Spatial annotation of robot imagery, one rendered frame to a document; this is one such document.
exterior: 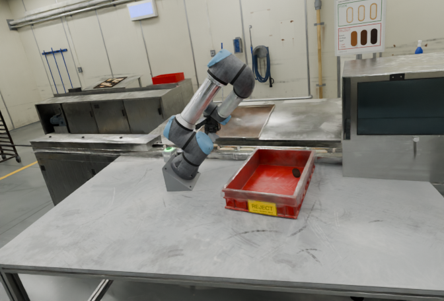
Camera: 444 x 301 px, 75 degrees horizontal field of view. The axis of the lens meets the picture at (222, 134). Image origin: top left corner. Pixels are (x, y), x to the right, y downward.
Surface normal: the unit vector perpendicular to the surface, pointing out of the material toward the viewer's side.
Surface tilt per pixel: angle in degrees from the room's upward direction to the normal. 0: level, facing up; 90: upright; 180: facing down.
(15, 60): 90
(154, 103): 90
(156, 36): 90
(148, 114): 91
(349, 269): 0
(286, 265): 0
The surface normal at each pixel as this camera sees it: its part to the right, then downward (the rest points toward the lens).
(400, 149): -0.38, 0.35
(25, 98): 0.91, 0.00
